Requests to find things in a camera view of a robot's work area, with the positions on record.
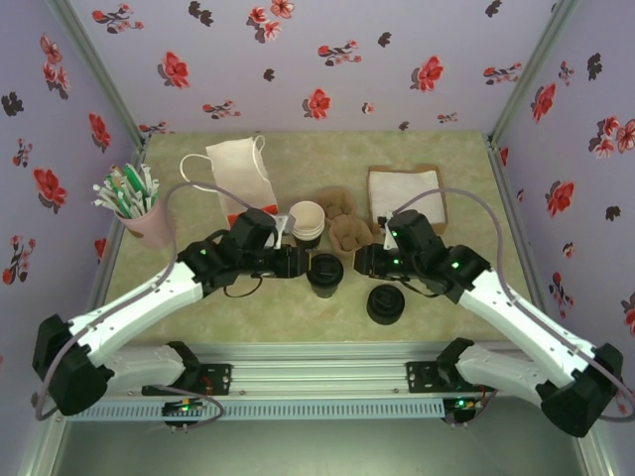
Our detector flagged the red printed paper bag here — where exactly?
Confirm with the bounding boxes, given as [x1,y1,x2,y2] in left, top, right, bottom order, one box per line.
[180,134,280,230]

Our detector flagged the brown cardboard tray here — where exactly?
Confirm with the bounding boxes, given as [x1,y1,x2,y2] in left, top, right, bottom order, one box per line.
[365,164,451,236]

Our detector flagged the brown pulp cup carrier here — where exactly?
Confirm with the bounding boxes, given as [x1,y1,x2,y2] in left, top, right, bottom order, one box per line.
[317,185,373,257]

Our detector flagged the white paper napkin stack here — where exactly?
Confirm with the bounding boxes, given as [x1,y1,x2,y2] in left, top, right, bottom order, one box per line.
[369,170,446,228]

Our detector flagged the pink straw holder cup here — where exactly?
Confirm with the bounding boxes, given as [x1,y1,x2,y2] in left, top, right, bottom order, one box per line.
[116,197,169,250]

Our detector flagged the green-lit controller board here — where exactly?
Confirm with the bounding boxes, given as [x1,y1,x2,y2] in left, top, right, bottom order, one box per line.
[443,396,485,426]
[163,396,209,428]

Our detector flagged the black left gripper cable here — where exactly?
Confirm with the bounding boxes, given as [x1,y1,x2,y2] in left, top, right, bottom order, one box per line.
[221,275,264,298]

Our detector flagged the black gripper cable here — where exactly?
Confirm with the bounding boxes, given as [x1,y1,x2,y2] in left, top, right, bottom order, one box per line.
[221,275,264,298]
[396,277,441,298]

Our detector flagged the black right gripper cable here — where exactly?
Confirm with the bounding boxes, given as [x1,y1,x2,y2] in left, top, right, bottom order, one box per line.
[396,277,441,298]

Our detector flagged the lilac left arm cable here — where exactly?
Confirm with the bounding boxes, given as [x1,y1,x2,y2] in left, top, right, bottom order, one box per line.
[33,181,257,422]

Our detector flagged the lilac arm cable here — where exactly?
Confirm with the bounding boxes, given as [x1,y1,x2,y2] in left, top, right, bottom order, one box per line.
[389,186,635,422]
[33,181,257,422]

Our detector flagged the lilac right arm cable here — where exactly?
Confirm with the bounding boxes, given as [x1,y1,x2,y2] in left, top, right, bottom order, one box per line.
[389,186,635,422]

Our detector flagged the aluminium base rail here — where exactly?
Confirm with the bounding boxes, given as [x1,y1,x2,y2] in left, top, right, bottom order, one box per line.
[44,340,594,398]

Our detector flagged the white slotted cable duct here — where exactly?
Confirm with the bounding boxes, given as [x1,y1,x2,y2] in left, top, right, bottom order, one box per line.
[66,399,445,422]

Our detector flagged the aluminium corner post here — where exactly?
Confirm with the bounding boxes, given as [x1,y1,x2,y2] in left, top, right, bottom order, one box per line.
[488,0,581,143]
[47,0,150,145]

